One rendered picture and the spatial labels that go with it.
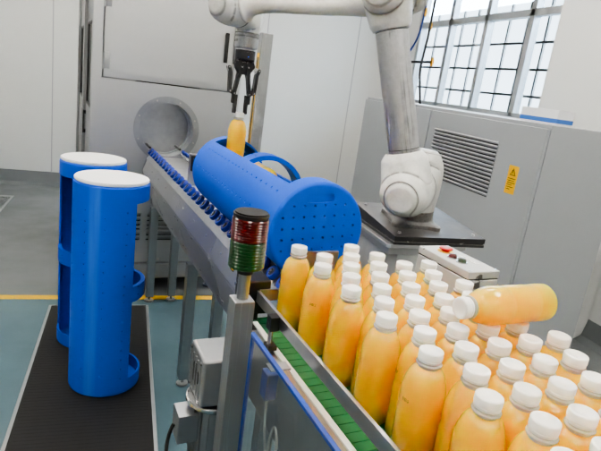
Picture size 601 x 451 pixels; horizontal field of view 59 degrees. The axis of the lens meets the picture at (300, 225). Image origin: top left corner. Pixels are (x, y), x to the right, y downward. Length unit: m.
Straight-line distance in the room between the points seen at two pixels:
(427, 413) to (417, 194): 0.91
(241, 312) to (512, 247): 2.14
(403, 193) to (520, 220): 1.30
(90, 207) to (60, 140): 4.50
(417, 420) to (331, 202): 0.73
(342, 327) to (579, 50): 3.40
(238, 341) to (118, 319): 1.30
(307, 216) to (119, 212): 0.87
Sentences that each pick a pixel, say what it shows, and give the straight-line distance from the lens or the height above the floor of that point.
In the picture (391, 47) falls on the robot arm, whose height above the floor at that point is 1.62.
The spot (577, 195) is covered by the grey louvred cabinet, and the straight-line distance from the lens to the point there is 3.03.
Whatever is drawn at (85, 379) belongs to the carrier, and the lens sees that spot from 2.38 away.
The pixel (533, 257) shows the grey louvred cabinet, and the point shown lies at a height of 0.79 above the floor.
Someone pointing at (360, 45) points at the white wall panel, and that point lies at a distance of 7.03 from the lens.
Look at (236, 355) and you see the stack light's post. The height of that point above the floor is 1.00.
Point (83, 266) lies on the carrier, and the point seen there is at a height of 0.71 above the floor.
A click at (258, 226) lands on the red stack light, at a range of 0.88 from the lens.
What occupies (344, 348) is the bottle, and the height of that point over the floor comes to 0.99.
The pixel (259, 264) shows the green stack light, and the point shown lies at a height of 1.17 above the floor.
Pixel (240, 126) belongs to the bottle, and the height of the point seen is 1.29.
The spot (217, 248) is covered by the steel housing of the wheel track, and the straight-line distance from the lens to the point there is 1.91.
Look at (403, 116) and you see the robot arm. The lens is 1.71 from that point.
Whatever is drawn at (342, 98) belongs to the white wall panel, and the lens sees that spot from 6.96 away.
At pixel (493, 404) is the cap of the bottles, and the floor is 1.10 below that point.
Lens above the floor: 1.48
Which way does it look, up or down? 15 degrees down
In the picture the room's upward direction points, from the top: 8 degrees clockwise
